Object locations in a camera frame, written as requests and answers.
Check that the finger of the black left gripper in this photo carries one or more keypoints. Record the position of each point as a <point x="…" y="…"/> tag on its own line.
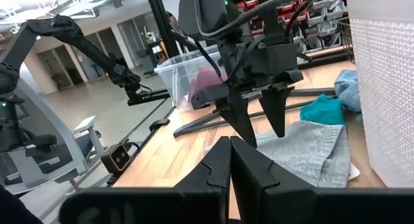
<point x="278" y="107"/>
<point x="239" y="117"/>

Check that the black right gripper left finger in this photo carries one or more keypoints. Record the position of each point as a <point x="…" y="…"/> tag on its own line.
<point x="213" y="167"/>

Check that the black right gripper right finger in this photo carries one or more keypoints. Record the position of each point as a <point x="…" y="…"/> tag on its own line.
<point x="252" y="172"/>

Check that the teal sock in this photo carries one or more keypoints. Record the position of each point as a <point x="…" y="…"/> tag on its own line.
<point x="321" y="112"/>

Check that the maroon garment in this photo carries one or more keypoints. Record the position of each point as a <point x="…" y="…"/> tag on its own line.
<point x="203" y="81"/>

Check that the grey knit cloth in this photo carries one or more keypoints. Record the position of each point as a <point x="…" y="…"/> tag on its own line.
<point x="310" y="152"/>

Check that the blue striped shirt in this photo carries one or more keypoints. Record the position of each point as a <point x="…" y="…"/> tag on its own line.
<point x="347" y="88"/>

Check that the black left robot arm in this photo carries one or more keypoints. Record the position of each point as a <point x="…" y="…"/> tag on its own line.
<point x="200" y="13"/>

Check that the shelf of red storage bins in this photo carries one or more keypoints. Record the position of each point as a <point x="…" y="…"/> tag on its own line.
<point x="288" y="8"/>

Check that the black table edge clamp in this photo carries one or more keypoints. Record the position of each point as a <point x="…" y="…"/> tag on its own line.
<point x="159" y="123"/>

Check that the clear plastic bin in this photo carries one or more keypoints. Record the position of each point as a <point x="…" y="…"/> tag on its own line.
<point x="174" y="78"/>

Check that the black equipment cart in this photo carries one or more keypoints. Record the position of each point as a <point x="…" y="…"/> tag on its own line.
<point x="155" y="52"/>

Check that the white perforated plastic basket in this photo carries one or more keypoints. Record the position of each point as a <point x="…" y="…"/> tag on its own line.
<point x="385" y="88"/>

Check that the person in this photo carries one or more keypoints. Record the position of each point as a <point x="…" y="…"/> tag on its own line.
<point x="13" y="208"/>

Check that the black table-level camera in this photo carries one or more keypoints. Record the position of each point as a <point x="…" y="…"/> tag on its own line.
<point x="118" y="157"/>

